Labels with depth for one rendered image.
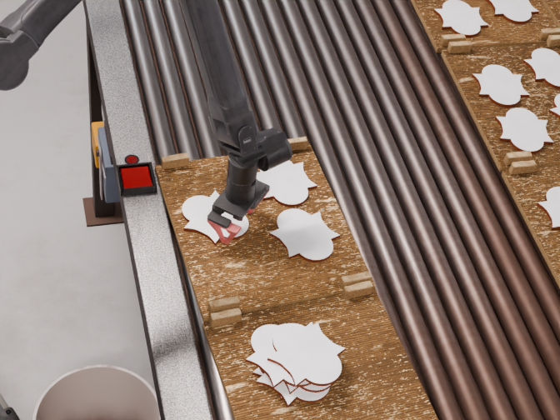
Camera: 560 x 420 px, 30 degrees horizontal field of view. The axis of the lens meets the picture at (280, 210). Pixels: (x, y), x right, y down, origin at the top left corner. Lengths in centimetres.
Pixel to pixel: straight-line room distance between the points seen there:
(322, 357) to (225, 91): 51
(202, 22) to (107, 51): 72
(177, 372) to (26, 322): 127
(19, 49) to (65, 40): 237
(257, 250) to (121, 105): 52
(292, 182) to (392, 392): 53
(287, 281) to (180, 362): 27
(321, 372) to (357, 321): 18
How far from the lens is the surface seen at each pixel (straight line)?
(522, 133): 246
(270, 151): 199
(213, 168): 223
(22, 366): 306
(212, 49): 187
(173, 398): 190
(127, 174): 222
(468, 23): 274
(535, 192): 235
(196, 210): 214
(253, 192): 202
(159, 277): 206
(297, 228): 213
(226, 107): 190
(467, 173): 236
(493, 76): 259
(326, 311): 201
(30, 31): 170
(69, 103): 377
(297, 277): 206
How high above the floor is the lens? 252
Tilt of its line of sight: 47 degrees down
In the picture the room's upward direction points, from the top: 9 degrees clockwise
